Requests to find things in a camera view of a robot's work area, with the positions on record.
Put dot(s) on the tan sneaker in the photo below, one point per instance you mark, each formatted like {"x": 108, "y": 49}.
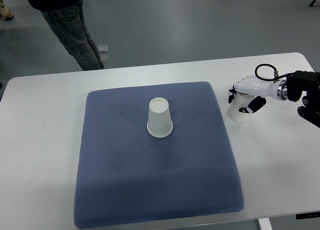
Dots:
{"x": 5, "y": 12}

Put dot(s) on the upper clear floor plate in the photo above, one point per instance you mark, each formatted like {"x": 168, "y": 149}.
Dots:
{"x": 102, "y": 48}

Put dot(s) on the person in grey jeans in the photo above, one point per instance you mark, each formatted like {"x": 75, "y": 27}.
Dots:
{"x": 66, "y": 20}

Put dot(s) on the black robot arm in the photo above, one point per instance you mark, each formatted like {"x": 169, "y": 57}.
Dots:
{"x": 304, "y": 86}

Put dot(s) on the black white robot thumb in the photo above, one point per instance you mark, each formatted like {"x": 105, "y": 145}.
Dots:
{"x": 256, "y": 104}

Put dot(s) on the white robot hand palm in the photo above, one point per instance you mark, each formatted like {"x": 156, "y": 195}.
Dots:
{"x": 253, "y": 86}

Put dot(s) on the white paper cup on mat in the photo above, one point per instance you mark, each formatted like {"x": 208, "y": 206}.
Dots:
{"x": 159, "y": 124}

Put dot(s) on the white paper cup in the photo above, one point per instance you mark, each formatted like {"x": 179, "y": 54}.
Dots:
{"x": 159, "y": 124}
{"x": 240, "y": 101}

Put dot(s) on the lower clear floor plate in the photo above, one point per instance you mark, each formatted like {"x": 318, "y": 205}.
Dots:
{"x": 104, "y": 58}

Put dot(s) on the black table control panel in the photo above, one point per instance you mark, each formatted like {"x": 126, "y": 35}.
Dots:
{"x": 309, "y": 215}

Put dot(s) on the clear floor plate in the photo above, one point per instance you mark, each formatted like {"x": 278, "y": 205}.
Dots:
{"x": 104, "y": 58}
{"x": 102, "y": 48}

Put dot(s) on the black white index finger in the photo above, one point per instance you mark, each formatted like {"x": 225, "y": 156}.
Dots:
{"x": 231, "y": 94}

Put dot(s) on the white table leg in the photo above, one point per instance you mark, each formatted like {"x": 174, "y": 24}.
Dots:
{"x": 264, "y": 224}

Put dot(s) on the blue quilted cushion mat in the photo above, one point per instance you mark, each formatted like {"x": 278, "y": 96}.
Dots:
{"x": 125, "y": 175}

